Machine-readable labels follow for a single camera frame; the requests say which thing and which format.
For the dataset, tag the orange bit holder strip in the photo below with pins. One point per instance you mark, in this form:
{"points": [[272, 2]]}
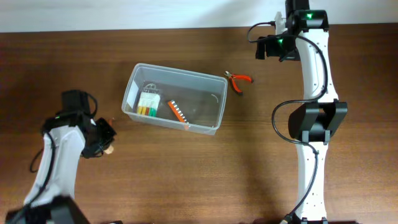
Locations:
{"points": [[177, 111]]}

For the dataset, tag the clear plastic storage box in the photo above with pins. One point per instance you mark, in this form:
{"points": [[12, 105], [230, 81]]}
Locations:
{"points": [[201, 97]]}

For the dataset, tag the white wrist camera, right arm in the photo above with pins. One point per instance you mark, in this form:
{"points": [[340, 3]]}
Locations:
{"points": [[279, 23]]}

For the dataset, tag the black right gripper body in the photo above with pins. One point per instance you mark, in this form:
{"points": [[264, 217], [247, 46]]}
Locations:
{"points": [[261, 48]]}

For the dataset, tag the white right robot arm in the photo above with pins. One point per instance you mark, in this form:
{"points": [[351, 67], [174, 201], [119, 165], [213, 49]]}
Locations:
{"points": [[301, 34]]}

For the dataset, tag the orange scraper with wooden handle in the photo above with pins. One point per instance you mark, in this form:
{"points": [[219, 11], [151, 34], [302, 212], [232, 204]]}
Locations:
{"points": [[110, 149]]}

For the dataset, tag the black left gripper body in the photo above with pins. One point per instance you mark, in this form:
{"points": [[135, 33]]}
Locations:
{"points": [[104, 134]]}

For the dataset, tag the clear case of coloured bits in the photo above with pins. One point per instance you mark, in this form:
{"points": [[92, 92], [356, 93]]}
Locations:
{"points": [[149, 100]]}

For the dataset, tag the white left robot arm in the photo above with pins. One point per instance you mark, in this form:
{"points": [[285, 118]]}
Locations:
{"points": [[71, 134]]}

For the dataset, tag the red handled pliers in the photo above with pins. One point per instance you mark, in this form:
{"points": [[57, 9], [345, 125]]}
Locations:
{"points": [[232, 77]]}

